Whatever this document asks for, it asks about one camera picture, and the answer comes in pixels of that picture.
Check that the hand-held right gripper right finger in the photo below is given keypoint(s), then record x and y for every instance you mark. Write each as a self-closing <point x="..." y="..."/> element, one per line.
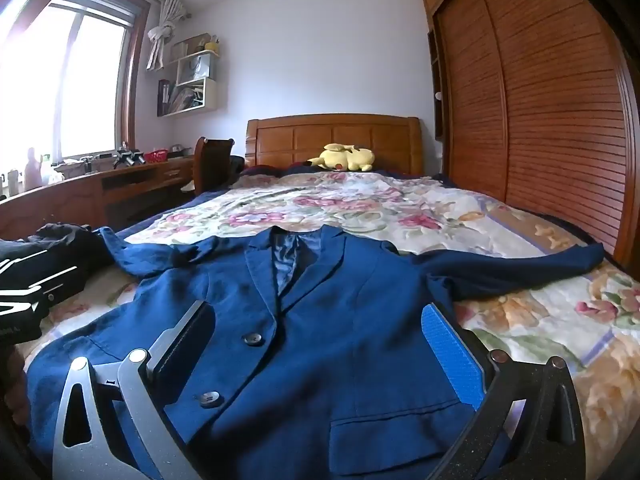
<point x="450" y="350"/>

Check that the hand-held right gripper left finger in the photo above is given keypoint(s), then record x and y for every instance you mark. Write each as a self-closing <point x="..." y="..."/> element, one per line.
<point x="187" y="340"/>

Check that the navy blue blazer jacket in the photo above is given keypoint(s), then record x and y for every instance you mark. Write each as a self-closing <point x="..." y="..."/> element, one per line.
<point x="320" y="360"/>

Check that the black cloth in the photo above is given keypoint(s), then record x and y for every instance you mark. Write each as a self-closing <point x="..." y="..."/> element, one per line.
<point x="75" y="240"/>

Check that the wooden desk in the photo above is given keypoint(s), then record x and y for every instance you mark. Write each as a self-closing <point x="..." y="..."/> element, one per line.
<point x="75" y="195"/>

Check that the pink bottle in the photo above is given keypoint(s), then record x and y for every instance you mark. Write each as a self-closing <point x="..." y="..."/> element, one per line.
<point x="33" y="170"/>

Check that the navy bed sheet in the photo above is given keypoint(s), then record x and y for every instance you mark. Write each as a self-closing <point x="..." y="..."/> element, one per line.
<point x="165" y="212"/>

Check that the floral blanket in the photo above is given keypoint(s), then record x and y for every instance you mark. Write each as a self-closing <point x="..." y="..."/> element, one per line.
<point x="400" y="210"/>

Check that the black binoculars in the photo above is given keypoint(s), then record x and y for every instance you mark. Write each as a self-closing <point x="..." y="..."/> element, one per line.
<point x="127" y="157"/>

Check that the red basket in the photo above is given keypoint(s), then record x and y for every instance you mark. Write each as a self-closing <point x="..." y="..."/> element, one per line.
<point x="156" y="156"/>

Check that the wooden chair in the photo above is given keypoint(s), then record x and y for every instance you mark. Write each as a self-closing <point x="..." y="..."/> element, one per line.
<point x="210" y="160"/>

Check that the window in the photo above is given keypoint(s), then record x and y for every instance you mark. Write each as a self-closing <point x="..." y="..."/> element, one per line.
<point x="75" y="85"/>

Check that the yellow plush toy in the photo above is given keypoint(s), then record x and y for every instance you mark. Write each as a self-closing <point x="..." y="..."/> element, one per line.
<point x="345" y="157"/>

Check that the wooden bed headboard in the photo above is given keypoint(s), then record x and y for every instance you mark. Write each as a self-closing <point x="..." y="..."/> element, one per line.
<point x="300" y="142"/>

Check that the wooden slatted wardrobe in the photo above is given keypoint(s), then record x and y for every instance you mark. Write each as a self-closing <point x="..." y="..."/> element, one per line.
<point x="550" y="135"/>

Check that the tied beige curtain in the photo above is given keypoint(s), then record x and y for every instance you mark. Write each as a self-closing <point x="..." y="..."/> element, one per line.
<point x="162" y="35"/>

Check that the white wall shelf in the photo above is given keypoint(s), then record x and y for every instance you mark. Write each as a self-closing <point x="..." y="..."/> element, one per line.
<point x="197" y="80"/>

